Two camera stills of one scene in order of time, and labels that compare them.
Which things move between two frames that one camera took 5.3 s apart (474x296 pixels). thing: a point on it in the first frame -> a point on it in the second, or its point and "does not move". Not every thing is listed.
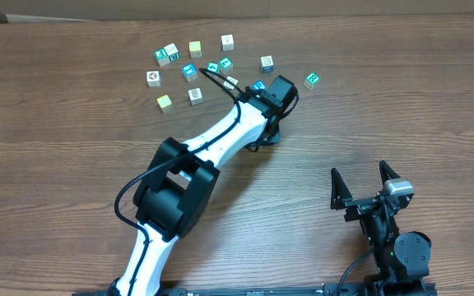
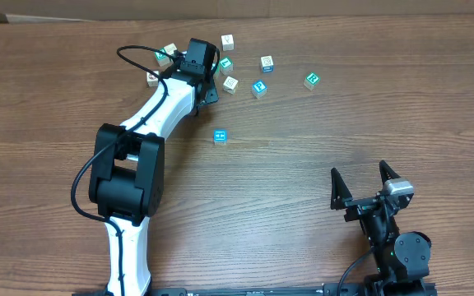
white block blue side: x=267 y=64 does not move
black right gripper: x=359 y=206 does not move
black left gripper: x=274 y=132 -> x=211 y=90
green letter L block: x=225 y=65 does not move
